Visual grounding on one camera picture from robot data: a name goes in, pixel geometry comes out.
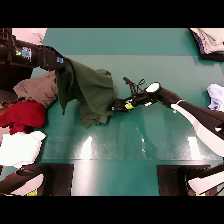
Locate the beige garment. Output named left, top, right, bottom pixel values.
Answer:
left=12, top=70, right=60, bottom=110

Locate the cream garment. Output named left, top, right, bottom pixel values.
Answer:
left=192, top=28, right=224, bottom=55

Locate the red garment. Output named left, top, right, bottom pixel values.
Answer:
left=0, top=99, right=47, bottom=136

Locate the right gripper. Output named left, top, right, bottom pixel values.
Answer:
left=111, top=96, right=137, bottom=113

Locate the white garment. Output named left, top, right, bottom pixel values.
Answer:
left=0, top=130, right=47, bottom=170

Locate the pale lavender garment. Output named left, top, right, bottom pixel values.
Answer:
left=206, top=83, right=224, bottom=113

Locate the dark green shirt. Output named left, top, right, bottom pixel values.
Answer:
left=54, top=58, right=117, bottom=129

